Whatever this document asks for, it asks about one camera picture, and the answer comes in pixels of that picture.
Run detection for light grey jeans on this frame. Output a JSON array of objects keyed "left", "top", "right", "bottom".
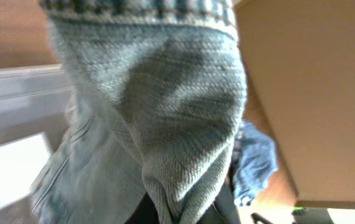
[{"left": 30, "top": 0, "right": 247, "bottom": 223}]

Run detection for blue shorts with plaid trim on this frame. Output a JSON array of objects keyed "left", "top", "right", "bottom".
[{"left": 231, "top": 121, "right": 279, "bottom": 207}]

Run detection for clear plastic storage bin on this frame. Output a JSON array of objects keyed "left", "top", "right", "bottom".
[{"left": 0, "top": 65, "right": 73, "bottom": 223}]

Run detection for white label in bin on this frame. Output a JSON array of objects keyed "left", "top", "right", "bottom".
[{"left": 0, "top": 133, "right": 52, "bottom": 209}]

